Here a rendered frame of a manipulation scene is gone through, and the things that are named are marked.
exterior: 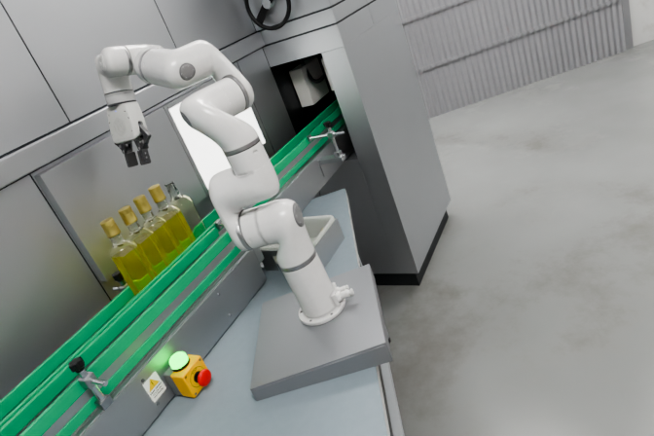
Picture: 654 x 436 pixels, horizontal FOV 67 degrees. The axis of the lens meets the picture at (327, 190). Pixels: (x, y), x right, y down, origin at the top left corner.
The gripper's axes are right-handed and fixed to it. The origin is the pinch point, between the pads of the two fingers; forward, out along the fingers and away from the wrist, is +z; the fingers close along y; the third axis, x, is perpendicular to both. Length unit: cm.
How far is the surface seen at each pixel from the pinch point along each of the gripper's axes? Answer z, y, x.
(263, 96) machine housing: -12, -16, 83
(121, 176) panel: 4.3, -12.3, 2.1
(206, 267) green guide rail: 32.8, 13.1, 1.9
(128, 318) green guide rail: 37.2, 6.3, -20.4
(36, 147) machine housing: -8.6, -12.8, -18.8
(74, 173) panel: 0.2, -12.1, -11.6
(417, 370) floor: 109, 33, 77
